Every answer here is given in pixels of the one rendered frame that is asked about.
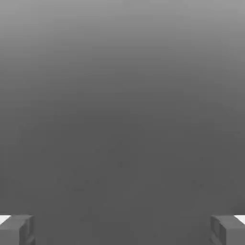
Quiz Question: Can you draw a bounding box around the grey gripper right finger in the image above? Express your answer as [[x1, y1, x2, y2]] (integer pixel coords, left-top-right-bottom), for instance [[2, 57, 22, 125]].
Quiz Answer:
[[210, 214, 245, 245]]

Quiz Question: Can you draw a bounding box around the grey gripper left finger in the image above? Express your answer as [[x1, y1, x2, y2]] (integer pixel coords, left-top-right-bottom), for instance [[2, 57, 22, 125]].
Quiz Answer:
[[0, 214, 36, 245]]

